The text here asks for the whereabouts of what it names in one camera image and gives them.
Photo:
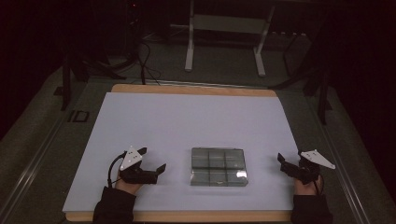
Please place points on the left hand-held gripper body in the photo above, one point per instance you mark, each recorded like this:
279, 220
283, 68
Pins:
137, 175

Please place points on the black square floor bracket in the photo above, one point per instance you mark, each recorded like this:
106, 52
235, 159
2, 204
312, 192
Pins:
79, 116

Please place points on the metal floor rail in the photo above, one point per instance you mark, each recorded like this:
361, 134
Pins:
345, 174
28, 174

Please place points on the white table mat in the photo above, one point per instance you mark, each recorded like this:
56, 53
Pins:
193, 124

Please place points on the clear plastic compartment box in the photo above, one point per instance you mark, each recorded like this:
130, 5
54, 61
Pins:
218, 168

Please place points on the white metal stand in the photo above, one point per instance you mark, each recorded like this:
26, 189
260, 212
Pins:
229, 24

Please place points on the person's left hand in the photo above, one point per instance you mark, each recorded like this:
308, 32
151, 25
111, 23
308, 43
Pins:
128, 187

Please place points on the black tripod stand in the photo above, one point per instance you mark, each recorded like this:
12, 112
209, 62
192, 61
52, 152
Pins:
66, 84
323, 99

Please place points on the person's right hand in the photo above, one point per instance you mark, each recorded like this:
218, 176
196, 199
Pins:
304, 188

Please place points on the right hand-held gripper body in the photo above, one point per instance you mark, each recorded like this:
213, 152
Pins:
306, 171

